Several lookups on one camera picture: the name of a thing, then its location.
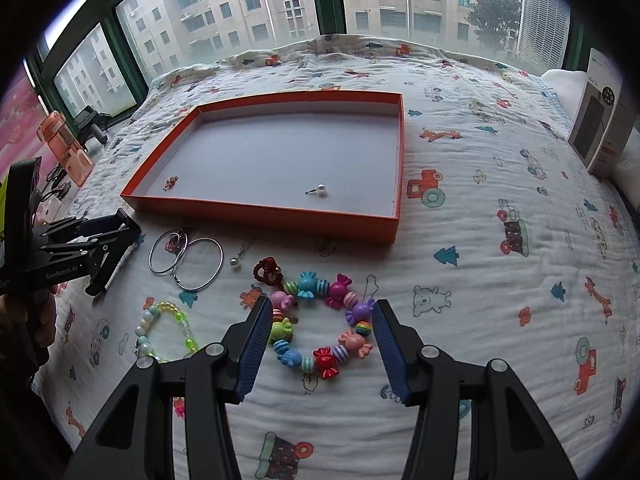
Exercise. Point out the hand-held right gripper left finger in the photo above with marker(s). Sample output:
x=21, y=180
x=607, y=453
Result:
x=252, y=350

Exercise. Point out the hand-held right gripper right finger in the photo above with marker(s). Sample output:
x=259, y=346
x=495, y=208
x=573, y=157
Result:
x=387, y=355

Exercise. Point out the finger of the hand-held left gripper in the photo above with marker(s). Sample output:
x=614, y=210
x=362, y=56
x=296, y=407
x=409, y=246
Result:
x=90, y=232
x=102, y=270

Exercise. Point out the silver hoop earring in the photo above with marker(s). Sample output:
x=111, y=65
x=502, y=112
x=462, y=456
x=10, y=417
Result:
x=221, y=260
x=150, y=259

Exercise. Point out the pearl drop earring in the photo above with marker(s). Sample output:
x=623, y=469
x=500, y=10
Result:
x=233, y=263

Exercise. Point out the small red stud earring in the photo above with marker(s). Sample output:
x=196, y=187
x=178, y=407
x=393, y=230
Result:
x=171, y=182

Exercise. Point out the pearl stud earring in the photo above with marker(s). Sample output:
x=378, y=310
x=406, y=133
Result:
x=322, y=190

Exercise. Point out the orange shallow cardboard box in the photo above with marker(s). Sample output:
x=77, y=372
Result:
x=280, y=160

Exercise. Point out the person's left hand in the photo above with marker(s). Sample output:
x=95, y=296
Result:
x=45, y=322

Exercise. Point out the orange transparent water bottle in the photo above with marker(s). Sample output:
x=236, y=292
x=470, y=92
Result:
x=62, y=145

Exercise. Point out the pink cloth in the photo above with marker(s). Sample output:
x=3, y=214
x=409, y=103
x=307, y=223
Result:
x=15, y=120

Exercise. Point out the printed cartoon blanket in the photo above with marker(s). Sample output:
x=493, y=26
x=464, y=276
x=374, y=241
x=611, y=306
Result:
x=500, y=285

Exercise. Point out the white pillow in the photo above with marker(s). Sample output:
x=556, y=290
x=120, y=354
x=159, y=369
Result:
x=562, y=90

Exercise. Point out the white box with dark print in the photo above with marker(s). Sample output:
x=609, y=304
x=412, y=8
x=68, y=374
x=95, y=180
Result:
x=600, y=110

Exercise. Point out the black clamp mount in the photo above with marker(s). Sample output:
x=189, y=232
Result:
x=92, y=122

